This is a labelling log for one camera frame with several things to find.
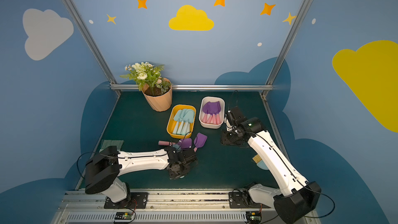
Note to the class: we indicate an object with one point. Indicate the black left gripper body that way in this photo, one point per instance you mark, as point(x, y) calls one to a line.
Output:
point(185, 160)

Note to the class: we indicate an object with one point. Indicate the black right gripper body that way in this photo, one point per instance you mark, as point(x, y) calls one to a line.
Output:
point(230, 137)

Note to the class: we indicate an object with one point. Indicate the purple square shovel pink handle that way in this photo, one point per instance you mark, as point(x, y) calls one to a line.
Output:
point(199, 141)

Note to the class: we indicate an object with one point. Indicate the white plastic storage box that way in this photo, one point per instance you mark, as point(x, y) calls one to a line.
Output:
point(212, 99)

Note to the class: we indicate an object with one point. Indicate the yellow plastic storage box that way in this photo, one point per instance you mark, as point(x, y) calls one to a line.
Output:
point(171, 123)

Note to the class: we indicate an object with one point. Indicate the purple pointed shovel pink handle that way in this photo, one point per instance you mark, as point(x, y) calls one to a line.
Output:
point(207, 115)

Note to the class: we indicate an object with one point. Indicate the light blue pointed shovel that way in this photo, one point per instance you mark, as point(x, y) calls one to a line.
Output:
point(186, 128)
point(176, 119)

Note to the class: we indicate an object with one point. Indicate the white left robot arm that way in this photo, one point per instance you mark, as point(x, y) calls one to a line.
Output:
point(104, 169)

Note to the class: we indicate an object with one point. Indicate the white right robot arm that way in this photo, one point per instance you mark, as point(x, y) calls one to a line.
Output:
point(295, 196)

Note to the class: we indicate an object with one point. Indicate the purple square shovel lying sideways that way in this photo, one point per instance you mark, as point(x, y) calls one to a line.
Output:
point(183, 143)

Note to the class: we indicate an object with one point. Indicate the blue hand brush tan bristles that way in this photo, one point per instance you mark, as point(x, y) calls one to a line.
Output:
point(259, 162)

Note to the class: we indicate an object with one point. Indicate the potted white flower plant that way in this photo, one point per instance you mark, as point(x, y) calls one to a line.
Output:
point(156, 89)

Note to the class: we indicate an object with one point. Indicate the left circuit board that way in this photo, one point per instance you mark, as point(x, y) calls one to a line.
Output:
point(123, 217)

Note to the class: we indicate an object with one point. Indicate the circuit board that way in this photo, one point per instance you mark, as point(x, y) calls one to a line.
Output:
point(253, 218)
point(123, 217)

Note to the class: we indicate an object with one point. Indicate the right circuit board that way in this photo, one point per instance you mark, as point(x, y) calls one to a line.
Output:
point(253, 218)

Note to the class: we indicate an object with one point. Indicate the aluminium rail front frame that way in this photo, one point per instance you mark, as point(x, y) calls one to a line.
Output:
point(164, 206)

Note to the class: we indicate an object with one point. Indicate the right aluminium frame post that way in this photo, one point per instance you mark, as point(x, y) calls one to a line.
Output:
point(300, 16)

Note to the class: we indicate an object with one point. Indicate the aluminium frame post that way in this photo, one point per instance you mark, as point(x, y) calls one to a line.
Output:
point(300, 16)
point(78, 20)

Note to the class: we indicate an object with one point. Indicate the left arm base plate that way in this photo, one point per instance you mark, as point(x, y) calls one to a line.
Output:
point(134, 200)

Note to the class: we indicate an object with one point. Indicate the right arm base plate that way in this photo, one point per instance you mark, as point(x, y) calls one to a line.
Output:
point(241, 199)

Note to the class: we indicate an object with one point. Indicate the left aluminium frame post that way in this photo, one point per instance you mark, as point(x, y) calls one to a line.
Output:
point(78, 20)

